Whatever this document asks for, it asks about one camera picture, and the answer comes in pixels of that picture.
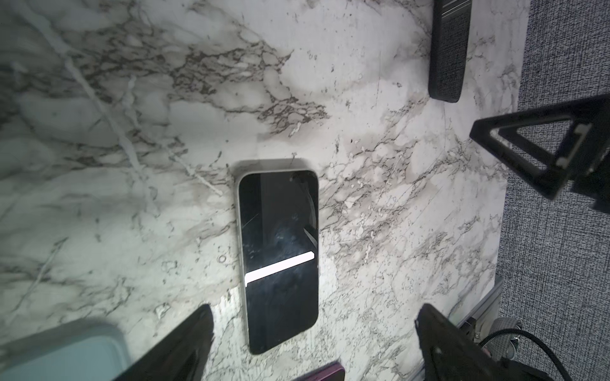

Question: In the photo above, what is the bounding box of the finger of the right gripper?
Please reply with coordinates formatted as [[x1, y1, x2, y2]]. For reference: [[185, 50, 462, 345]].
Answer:
[[470, 95, 609, 200]]

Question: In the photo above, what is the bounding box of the black phone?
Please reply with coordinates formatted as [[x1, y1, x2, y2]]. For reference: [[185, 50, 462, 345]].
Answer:
[[295, 361, 346, 381], [237, 169, 320, 355]]

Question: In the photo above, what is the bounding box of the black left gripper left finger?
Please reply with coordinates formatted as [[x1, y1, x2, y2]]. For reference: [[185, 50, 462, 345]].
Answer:
[[116, 304, 214, 380]]

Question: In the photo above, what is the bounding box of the black phone lying front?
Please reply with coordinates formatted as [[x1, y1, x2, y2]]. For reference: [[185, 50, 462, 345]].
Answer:
[[295, 361, 346, 381]]

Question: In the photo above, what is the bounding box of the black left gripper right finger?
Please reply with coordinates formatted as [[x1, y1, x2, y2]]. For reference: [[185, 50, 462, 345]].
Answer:
[[416, 304, 550, 381]]

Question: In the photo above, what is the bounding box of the light blue phone case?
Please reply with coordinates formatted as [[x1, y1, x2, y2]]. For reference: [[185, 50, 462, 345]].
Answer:
[[1, 319, 133, 380]]

